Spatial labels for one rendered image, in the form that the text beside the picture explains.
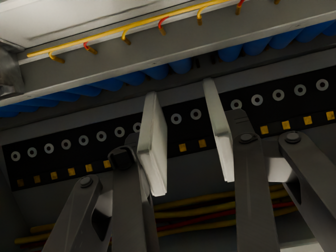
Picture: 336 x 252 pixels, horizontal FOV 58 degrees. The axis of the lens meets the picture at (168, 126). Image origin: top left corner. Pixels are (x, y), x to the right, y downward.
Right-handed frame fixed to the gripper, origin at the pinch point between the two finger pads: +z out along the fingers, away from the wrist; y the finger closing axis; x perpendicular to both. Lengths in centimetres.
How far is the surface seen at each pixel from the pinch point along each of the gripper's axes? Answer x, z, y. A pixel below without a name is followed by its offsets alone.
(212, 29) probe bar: 4.9, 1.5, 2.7
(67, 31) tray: 6.8, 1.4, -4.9
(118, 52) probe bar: 4.9, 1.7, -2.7
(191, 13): 5.9, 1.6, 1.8
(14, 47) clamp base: 6.8, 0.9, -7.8
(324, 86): -5.6, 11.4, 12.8
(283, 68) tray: -3.2, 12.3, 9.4
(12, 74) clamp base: 5.6, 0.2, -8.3
